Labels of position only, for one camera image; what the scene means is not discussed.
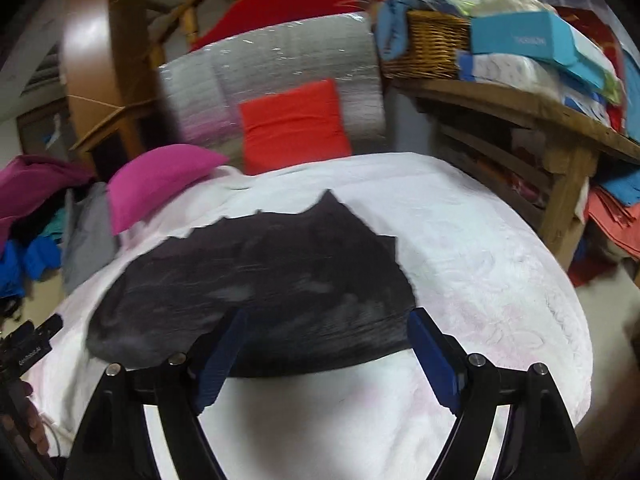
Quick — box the wicker basket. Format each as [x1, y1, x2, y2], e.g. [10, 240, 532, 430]
[382, 10, 473, 81]

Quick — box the teal garment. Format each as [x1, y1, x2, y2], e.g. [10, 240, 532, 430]
[42, 207, 68, 246]

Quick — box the stack of red folders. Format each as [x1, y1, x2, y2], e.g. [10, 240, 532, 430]
[567, 187, 640, 288]

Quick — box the red blanket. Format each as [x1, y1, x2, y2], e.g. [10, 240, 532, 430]
[192, 0, 373, 51]

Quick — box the white fleece blanket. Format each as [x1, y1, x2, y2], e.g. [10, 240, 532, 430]
[20, 152, 593, 480]

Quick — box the blue cloth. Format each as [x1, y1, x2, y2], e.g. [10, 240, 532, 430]
[375, 0, 416, 61]

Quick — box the wooden pillar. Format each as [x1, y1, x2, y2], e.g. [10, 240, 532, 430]
[62, 0, 156, 171]

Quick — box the magenta pillow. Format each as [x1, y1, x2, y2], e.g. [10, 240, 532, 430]
[106, 144, 230, 236]

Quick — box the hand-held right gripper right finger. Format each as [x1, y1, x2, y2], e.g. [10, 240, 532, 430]
[406, 307, 583, 480]

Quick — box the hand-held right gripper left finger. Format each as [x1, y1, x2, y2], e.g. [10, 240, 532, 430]
[65, 307, 249, 480]

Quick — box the person's left hand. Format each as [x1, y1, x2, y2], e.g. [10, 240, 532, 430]
[19, 382, 48, 444]

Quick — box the purple fleece garment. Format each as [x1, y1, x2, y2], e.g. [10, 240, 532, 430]
[0, 155, 96, 246]

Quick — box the black quilted jacket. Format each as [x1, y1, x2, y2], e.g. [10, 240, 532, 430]
[86, 189, 418, 378]

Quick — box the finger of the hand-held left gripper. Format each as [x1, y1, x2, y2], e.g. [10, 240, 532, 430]
[31, 314, 65, 343]

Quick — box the wooden table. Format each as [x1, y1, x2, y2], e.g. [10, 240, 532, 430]
[390, 77, 640, 271]

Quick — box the red cushion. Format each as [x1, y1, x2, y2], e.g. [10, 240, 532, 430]
[239, 80, 353, 176]

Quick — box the blue cardboard box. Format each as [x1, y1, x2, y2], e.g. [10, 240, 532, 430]
[470, 10, 608, 93]

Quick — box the grey coat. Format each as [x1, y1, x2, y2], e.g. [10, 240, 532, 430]
[62, 182, 121, 291]

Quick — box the silver foil mat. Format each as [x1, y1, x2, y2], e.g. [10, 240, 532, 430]
[159, 12, 388, 171]

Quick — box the blue garment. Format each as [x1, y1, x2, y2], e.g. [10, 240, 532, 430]
[0, 235, 63, 298]

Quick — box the white tissue pack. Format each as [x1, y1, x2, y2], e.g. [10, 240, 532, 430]
[457, 52, 566, 98]

